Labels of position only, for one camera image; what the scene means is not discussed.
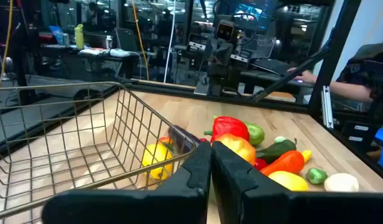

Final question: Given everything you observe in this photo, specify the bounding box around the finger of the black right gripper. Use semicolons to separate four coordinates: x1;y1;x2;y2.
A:
224;39;235;67
213;39;225;67

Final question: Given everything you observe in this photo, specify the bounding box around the small green bell pepper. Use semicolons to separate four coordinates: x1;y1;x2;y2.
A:
305;167;328;185

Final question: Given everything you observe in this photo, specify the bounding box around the black keyboard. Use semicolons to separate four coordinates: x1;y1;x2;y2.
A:
250;58;293;75

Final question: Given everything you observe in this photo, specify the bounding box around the blue box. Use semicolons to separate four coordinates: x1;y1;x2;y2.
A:
48;25;65;45

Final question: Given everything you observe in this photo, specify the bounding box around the person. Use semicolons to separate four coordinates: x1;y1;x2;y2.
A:
330;42;383;125

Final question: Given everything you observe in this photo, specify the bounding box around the black desk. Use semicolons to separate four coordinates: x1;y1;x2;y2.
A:
39;43;158;80
241;70;313;94

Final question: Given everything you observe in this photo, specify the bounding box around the orange red peach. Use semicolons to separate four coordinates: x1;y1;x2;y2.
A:
213;133;257;166

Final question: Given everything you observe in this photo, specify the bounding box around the white garlic bulb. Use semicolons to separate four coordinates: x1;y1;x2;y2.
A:
323;172;360;192

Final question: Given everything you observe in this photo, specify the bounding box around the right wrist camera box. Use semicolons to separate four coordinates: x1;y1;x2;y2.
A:
215;19;238;41

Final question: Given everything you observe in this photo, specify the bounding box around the white pole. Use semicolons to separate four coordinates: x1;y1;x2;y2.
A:
163;0;177;84

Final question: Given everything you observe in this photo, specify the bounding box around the yellow hanging cable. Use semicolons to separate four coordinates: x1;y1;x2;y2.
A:
0;0;14;100
131;0;150;81

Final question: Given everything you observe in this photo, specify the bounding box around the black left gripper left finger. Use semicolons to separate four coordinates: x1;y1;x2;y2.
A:
41;141;213;224

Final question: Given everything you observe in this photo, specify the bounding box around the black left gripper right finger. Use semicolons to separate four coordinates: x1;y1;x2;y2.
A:
211;141;383;224

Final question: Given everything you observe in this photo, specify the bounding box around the person's hand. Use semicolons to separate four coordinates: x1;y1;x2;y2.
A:
287;67;318;84

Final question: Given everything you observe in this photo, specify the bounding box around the orange carrot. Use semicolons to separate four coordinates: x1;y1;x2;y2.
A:
260;150;305;177

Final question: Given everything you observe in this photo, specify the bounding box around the metal wire basket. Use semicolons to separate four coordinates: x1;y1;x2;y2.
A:
0;81;198;224

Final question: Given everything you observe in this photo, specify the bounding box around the silver aluminium bracket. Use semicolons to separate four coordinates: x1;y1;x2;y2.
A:
321;85;335;129

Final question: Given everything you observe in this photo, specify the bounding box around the light green cucumber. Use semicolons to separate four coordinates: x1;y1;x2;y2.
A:
244;122;265;146

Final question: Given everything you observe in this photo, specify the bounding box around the small red vegetable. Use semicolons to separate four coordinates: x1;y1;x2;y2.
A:
254;158;268;171

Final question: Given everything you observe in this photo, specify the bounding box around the computer monitor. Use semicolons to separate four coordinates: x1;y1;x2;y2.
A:
234;0;273;22

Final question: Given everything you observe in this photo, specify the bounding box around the red bell pepper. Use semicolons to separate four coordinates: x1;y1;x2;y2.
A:
203;115;251;144

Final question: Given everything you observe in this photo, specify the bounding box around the yellow lemon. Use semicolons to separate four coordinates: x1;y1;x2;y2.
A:
268;170;310;192
141;143;174;181

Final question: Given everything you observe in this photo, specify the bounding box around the yellow green bottle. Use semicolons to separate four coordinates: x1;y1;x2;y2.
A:
74;24;85;50

